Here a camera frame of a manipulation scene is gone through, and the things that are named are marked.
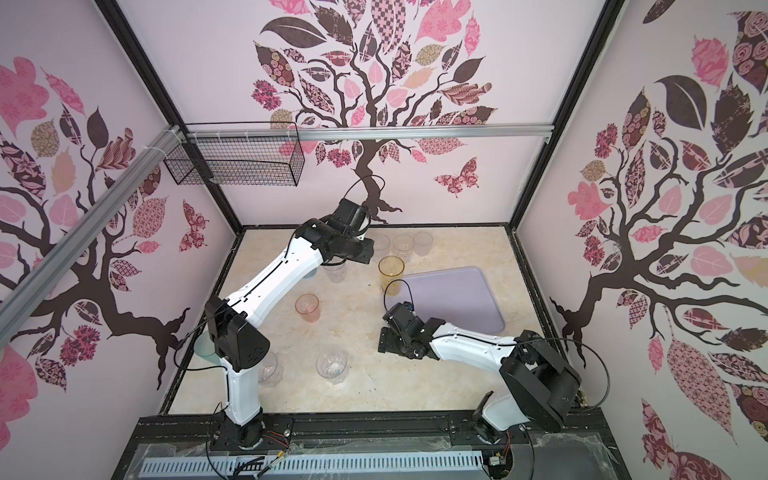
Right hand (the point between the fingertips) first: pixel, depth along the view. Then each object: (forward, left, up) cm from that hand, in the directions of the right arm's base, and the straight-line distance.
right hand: (388, 342), depth 86 cm
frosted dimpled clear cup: (+36, -13, +4) cm, 38 cm away
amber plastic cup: (+29, -1, -3) cm, 29 cm away
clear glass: (-5, +17, -3) cm, 18 cm away
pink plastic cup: (+12, +26, 0) cm, 29 cm away
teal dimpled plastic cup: (-2, +52, +3) cm, 52 cm away
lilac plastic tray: (+18, -25, -5) cm, 31 cm away
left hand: (+19, +6, +19) cm, 27 cm away
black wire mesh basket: (+52, +39, +31) cm, 72 cm away
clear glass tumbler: (+32, -5, +7) cm, 33 cm away
